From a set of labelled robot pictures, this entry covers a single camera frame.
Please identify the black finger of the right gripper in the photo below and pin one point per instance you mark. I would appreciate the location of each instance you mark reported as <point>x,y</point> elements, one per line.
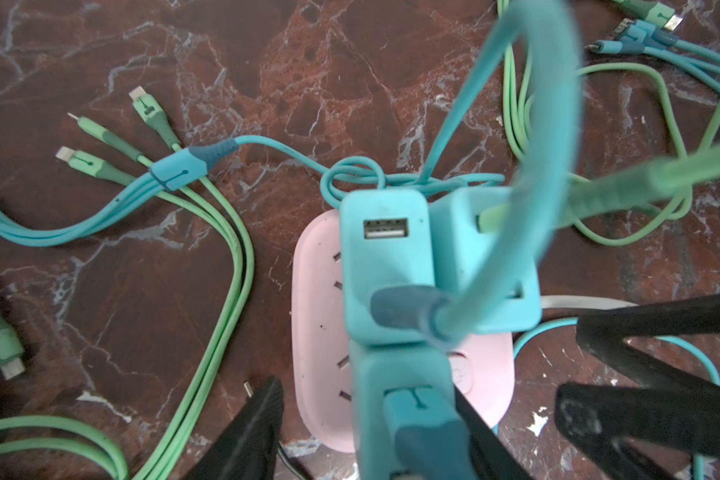
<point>603,333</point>
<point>601,420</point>

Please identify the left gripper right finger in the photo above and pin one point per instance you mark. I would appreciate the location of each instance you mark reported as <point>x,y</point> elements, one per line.
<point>489,457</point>

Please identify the teal plugs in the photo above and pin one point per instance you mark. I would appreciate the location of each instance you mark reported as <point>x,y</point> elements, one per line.
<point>401,257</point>

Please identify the pink power strip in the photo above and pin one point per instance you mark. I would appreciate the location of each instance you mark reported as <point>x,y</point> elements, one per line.
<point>318,336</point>

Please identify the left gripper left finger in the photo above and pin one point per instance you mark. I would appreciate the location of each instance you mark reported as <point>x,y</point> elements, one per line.
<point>246,449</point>

